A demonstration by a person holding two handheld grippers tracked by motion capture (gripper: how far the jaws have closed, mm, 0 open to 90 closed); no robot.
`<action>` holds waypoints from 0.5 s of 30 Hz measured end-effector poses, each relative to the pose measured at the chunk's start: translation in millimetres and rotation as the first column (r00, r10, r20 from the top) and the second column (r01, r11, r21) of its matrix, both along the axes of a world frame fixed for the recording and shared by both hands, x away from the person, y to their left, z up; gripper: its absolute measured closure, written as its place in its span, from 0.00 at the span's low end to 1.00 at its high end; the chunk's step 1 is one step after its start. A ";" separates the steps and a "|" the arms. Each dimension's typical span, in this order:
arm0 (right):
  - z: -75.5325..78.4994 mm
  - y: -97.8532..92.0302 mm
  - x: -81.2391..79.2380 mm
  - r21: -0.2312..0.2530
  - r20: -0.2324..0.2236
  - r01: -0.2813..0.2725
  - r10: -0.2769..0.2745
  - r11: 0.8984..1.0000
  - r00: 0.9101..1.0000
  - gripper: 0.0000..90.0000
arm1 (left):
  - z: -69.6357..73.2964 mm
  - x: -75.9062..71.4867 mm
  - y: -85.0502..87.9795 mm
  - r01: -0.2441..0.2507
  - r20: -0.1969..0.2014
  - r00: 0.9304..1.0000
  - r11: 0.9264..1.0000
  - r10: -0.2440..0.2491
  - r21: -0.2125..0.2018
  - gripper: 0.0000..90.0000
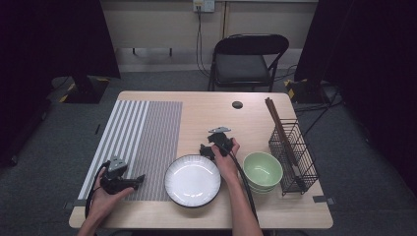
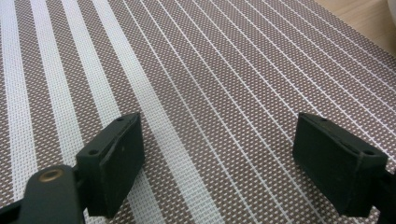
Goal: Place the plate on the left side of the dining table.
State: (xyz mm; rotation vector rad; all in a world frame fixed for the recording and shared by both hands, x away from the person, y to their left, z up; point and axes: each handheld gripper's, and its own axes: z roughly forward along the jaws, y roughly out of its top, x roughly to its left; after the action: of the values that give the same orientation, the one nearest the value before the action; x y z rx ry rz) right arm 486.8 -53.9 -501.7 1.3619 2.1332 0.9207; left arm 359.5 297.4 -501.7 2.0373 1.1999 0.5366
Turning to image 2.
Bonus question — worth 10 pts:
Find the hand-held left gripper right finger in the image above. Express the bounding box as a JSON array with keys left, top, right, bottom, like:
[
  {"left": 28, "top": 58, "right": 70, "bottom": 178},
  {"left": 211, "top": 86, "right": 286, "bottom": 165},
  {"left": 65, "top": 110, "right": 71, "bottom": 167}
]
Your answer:
[{"left": 291, "top": 112, "right": 389, "bottom": 218}]

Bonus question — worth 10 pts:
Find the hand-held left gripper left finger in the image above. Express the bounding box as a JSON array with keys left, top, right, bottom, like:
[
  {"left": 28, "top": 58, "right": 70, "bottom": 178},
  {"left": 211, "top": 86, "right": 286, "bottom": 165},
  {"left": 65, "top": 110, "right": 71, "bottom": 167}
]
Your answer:
[{"left": 75, "top": 112, "right": 146, "bottom": 219}]

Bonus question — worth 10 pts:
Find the striped woven placemat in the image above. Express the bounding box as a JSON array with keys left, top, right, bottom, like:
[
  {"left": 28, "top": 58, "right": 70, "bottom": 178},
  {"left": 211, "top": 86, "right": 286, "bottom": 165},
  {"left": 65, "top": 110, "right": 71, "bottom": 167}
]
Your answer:
[{"left": 0, "top": 0, "right": 396, "bottom": 224}]

